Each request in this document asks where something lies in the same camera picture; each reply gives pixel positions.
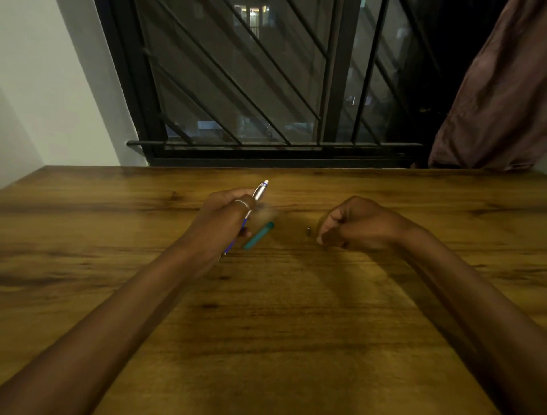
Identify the person's right hand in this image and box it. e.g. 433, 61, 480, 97
316, 196, 413, 253

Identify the person's left hand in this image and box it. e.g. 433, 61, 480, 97
185, 188, 259, 268

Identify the silver and blue pen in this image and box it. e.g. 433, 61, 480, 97
221, 180, 270, 256

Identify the person's left forearm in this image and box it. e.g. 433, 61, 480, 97
0, 233, 216, 415

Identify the person's right forearm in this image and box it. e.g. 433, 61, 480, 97
392, 222, 547, 415

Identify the teal pen barrel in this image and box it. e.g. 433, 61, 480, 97
243, 221, 275, 250

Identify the black barred window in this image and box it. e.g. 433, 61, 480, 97
95, 0, 509, 168

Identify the brown curtain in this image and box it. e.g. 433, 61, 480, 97
428, 0, 547, 172

